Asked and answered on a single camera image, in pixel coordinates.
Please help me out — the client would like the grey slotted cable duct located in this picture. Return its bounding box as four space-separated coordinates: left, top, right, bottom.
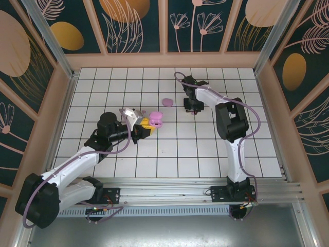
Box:
35 205 232 217

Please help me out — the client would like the aluminium corner post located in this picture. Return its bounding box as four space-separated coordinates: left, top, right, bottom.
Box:
22 0 76 79
254 0 301 75

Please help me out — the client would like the purple cable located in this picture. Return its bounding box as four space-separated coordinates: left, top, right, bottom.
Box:
22 108 131 229
174 71 262 222

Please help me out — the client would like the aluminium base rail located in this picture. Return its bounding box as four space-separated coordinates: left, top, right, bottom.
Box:
25 177 304 206

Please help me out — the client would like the grey metal sheet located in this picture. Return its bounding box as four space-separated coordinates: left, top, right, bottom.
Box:
25 203 309 247

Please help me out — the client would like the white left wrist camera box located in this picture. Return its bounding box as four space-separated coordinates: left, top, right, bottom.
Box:
124 108 144 127

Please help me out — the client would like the aluminium frame bar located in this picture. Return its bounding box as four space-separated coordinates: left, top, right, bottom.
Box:
14 226 38 247
293 197 318 247

